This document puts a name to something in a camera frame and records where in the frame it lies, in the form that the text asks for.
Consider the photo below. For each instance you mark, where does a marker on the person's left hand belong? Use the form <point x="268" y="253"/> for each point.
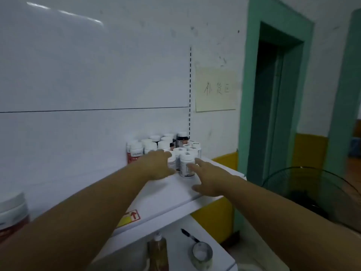
<point x="159" y="166"/>

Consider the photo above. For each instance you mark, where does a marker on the person's right hand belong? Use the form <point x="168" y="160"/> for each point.
<point x="215" y="180"/>

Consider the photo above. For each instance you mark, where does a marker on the cluster of unsorted bottles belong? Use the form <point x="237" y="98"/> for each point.
<point x="135" y="153"/>

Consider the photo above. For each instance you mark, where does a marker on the person's right forearm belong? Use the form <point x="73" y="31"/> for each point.
<point x="282" y="228"/>

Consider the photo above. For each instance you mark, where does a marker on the person's left forearm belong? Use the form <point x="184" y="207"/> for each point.
<point x="70" y="222"/>

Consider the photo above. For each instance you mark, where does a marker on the slotted white shelf upright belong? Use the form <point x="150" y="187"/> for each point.
<point x="189" y="95"/>

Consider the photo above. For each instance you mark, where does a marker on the white lower board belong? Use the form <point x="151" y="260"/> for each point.
<point x="220" y="251"/>

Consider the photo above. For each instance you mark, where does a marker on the amber liquid bottle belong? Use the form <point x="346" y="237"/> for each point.
<point x="158" y="254"/>

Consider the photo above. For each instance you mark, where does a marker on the dark teal door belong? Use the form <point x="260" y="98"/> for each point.
<point x="268" y="110"/>

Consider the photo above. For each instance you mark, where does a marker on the white back panel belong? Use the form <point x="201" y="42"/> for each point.
<point x="84" y="67"/>

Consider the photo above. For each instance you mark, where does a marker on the cream paper wall sign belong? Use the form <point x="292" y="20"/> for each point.
<point x="215" y="90"/>

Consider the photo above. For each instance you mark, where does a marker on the green door frame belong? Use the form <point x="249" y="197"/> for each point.
<point x="344" y="110"/>
<point x="246" y="81"/>

